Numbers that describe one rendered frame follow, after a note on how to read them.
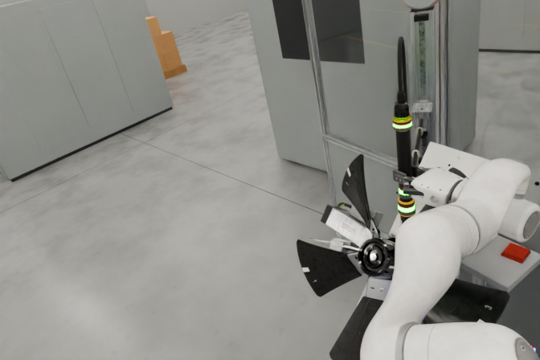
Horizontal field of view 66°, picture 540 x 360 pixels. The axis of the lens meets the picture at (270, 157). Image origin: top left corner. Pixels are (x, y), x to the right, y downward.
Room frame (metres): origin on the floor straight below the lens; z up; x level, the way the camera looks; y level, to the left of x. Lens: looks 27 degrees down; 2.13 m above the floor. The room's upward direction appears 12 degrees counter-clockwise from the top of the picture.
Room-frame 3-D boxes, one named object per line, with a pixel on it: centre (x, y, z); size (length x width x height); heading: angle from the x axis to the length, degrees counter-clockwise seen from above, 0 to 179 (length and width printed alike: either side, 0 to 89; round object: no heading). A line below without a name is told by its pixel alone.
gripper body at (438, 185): (0.81, -0.39, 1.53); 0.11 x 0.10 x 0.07; 28
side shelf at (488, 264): (1.26, -0.77, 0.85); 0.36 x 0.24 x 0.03; 28
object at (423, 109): (1.46, -0.62, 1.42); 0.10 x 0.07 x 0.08; 153
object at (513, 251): (1.19, -0.87, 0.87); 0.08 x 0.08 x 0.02; 34
